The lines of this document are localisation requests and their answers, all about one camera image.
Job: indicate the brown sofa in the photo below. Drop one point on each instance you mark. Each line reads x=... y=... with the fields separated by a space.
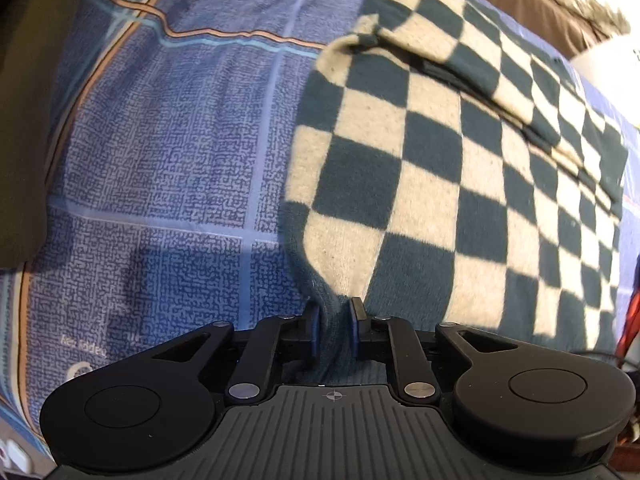
x=525 y=5

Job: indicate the checkered teal and cream garment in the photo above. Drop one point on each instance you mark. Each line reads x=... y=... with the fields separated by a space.
x=450 y=185

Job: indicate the blue plaid bedsheet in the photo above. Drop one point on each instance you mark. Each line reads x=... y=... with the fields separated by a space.
x=175 y=160

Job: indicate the orange cloth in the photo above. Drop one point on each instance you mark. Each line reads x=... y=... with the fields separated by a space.
x=631 y=325

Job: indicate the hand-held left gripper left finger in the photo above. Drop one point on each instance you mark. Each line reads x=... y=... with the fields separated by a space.
x=313 y=332

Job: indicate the white garment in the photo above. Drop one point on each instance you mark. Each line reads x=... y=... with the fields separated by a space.
x=610 y=80

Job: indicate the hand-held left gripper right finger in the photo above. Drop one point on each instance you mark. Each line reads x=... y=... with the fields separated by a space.
x=356 y=327

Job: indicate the white charger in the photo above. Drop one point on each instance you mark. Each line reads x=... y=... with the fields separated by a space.
x=12 y=457

